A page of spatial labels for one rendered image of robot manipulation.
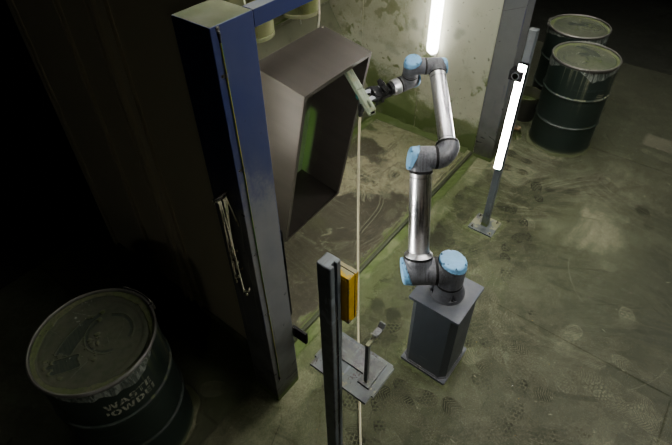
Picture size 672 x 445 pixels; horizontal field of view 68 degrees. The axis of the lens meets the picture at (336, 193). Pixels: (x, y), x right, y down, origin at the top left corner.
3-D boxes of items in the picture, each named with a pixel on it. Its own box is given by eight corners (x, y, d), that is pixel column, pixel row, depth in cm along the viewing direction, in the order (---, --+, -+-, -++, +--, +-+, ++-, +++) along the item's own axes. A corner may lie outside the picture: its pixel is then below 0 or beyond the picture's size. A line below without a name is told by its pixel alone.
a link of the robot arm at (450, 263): (466, 291, 265) (471, 269, 253) (434, 291, 265) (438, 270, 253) (460, 268, 276) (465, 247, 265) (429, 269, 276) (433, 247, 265)
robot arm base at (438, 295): (470, 288, 278) (473, 277, 272) (454, 311, 267) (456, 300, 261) (440, 272, 287) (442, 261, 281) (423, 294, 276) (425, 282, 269)
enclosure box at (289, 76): (246, 213, 342) (251, 64, 254) (301, 169, 378) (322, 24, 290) (285, 242, 331) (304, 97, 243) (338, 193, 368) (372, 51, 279)
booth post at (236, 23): (279, 401, 297) (209, 28, 146) (257, 383, 306) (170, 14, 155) (299, 378, 308) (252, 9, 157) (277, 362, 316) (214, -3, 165)
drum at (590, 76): (531, 117, 522) (555, 36, 463) (591, 129, 504) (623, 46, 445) (523, 148, 481) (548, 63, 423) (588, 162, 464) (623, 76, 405)
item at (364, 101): (373, 130, 286) (377, 107, 265) (366, 133, 285) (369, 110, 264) (336, 67, 304) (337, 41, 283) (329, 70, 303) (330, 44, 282)
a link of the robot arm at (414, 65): (425, 52, 270) (421, 67, 281) (403, 52, 270) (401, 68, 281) (426, 65, 266) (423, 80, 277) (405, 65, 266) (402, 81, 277)
